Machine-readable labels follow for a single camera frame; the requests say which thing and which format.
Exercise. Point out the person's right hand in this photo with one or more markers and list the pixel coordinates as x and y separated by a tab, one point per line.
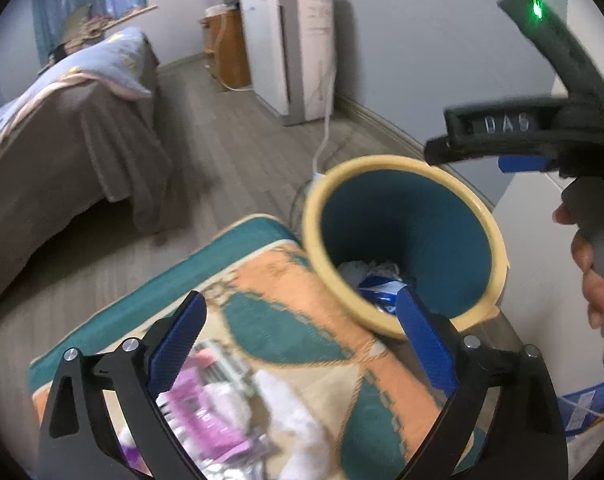
594	295

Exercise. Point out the wooden cabinet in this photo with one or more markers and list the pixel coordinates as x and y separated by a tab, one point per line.
231	50

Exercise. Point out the patterned tablecloth table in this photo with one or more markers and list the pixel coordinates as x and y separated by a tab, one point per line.
292	320

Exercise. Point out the crumpled white tissue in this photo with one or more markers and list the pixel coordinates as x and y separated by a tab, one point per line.
354	271

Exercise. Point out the white appliance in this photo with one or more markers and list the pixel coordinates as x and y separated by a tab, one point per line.
302	60

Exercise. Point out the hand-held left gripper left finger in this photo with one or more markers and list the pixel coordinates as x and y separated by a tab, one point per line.
179	345

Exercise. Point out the large white tissue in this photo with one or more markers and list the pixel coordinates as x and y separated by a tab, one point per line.
292	420

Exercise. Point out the pink packet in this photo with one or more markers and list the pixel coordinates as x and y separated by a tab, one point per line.
196	410

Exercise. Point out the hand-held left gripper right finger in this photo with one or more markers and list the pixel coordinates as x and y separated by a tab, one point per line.
424	340

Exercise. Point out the bed with brown cover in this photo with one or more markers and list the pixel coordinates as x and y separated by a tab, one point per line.
56	160

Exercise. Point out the blue box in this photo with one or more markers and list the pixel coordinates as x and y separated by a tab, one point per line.
587	407

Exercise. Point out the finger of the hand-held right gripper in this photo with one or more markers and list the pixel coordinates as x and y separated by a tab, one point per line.
524	165

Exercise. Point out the blue and white wrapper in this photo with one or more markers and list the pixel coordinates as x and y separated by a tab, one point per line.
377	294

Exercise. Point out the teal bin with yellow rim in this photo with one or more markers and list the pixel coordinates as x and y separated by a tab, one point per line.
407	210

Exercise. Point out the wooden rod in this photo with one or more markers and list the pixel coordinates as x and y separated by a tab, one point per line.
131	14

